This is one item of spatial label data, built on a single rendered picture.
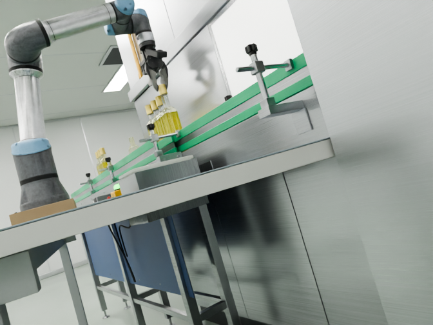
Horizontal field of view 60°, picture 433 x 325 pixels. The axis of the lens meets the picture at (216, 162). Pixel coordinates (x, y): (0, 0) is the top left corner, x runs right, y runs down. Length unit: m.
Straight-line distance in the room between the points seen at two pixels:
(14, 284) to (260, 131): 0.70
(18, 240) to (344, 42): 0.54
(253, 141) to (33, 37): 0.84
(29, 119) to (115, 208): 0.99
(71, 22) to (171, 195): 1.05
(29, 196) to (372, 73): 1.04
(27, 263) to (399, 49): 0.59
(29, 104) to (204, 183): 1.04
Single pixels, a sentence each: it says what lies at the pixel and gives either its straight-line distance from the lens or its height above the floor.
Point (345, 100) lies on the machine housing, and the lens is 0.64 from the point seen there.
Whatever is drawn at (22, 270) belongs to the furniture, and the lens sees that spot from 0.60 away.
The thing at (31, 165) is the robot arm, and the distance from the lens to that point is 1.30.
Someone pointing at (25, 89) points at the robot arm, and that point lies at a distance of 1.53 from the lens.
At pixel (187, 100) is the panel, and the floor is 1.12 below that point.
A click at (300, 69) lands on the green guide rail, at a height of 0.93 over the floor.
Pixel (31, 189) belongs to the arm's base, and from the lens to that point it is 1.29.
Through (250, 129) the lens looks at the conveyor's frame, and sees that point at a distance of 1.07.
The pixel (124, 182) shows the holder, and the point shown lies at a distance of 1.24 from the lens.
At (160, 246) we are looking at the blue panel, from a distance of 1.66.
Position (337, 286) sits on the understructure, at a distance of 1.32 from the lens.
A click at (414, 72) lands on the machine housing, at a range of 0.58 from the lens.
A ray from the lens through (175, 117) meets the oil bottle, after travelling 1.57.
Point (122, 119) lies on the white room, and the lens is 7.95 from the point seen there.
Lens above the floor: 0.73
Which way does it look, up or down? 3 degrees up
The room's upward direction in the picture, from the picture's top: 16 degrees counter-clockwise
